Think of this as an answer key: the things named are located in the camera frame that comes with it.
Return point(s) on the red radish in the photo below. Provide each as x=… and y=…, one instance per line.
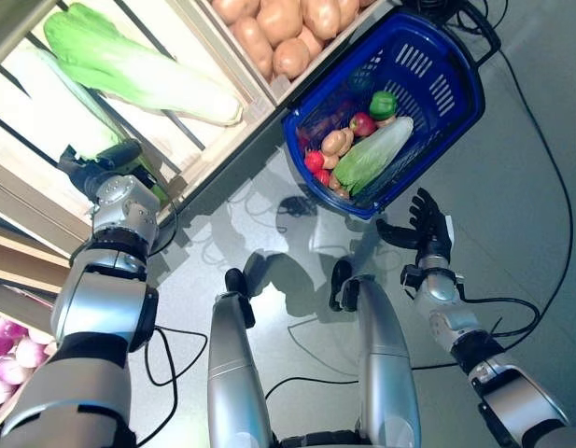
x=314, y=161
x=322, y=176

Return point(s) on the wooden onion crate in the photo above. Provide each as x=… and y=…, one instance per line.
x=21, y=296

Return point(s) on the black robot waist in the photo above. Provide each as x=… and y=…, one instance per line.
x=315, y=441

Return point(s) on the blue plastic shopping basket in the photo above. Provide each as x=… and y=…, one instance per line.
x=465, y=107

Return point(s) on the wooden potato crate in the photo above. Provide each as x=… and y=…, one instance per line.
x=280, y=91

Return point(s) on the silver right robot leg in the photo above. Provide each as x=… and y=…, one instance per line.
x=385, y=364

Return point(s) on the wooden vegetable display shelf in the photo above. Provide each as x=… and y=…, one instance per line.
x=26, y=261

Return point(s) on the small brown vegetable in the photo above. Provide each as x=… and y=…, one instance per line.
x=340, y=186

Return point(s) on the large slatted wooden crate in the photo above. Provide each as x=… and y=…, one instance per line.
x=222, y=149

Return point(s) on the red apple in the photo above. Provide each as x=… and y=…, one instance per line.
x=362, y=123

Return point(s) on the green bell pepper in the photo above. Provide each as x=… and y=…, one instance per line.
x=383, y=105

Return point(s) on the tan ginger root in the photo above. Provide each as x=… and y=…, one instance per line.
x=336, y=142

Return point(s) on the green white napa cabbage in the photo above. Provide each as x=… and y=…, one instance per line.
x=371, y=156
x=143, y=74
x=77, y=107

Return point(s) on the silver robot leg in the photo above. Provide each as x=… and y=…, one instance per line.
x=385, y=364
x=231, y=373

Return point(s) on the dark purple eggplant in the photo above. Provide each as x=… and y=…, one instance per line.
x=329, y=122

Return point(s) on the silver left robot leg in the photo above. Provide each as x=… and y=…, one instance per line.
x=231, y=373

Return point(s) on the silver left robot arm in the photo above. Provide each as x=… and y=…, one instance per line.
x=101, y=303

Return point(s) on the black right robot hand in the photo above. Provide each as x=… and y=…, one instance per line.
x=432, y=233

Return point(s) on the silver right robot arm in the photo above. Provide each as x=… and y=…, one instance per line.
x=516, y=396

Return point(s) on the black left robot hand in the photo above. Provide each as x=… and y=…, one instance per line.
x=80, y=175

